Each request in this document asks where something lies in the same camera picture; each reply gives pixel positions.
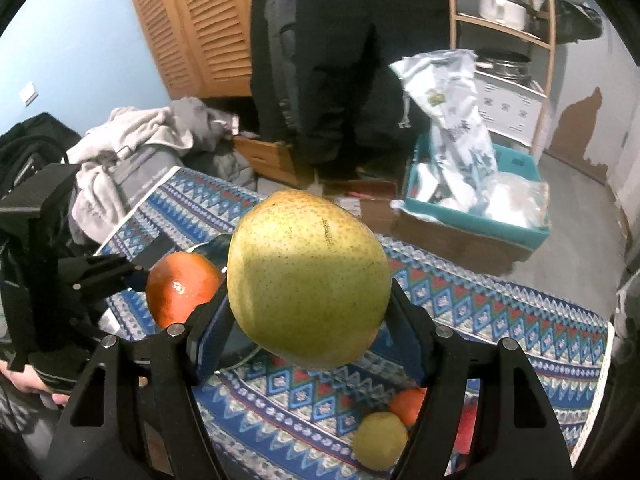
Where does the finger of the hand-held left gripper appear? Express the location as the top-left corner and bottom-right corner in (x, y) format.
(92, 234), (176, 273)
(57, 259), (151, 306)

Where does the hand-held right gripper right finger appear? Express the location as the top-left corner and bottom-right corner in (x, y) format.
(382, 277), (573, 480)

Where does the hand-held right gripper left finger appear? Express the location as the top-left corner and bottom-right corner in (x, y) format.
(47, 287), (236, 480)

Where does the small orange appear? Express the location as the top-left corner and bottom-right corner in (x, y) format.
(387, 387), (428, 427)

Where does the clear glass plate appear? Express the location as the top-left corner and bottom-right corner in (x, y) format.
(192, 234), (281, 368)

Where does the yellow-green apple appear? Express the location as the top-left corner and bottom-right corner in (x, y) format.
(352, 411), (408, 472)

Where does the red apple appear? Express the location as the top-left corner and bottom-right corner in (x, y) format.
(452, 400), (478, 456)

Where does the person's left hand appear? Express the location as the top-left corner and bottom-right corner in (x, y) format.
(0, 362), (68, 408)

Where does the blue patterned tablecloth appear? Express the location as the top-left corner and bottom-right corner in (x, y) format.
(95, 166), (615, 480)

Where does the brown cardboard box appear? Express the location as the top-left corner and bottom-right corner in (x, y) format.
(350, 195), (531, 276)

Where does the light grey sweatshirt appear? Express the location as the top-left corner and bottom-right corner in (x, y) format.
(67, 106), (196, 246)

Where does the black bag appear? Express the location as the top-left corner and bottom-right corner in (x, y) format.
(0, 112), (83, 196)

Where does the grey garment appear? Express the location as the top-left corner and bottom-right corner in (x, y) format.
(170, 96), (256, 191)

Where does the wooden crate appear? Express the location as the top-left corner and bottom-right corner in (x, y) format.
(232, 135), (301, 187)

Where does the teal box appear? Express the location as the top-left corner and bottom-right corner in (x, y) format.
(402, 132), (551, 251)

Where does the clear plastic bag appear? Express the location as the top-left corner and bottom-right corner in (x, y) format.
(487, 180), (548, 228)

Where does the wooden louvered door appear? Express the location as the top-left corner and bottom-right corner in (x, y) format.
(121, 0), (256, 101)

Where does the white printed bag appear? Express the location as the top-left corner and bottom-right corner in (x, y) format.
(389, 49), (498, 211)

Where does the white patterned cabinet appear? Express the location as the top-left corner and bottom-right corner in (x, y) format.
(475, 72), (548, 146)

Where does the black jacket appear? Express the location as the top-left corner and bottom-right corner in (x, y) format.
(249, 0), (453, 181)

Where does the steel pot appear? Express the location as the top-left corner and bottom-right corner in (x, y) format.
(472, 49), (532, 83)

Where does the wooden rack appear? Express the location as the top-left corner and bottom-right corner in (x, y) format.
(447, 0), (558, 158)

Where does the white pot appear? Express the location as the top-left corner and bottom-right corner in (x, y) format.
(477, 0), (532, 31)

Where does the black pan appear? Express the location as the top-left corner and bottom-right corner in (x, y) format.
(530, 0), (603, 43)

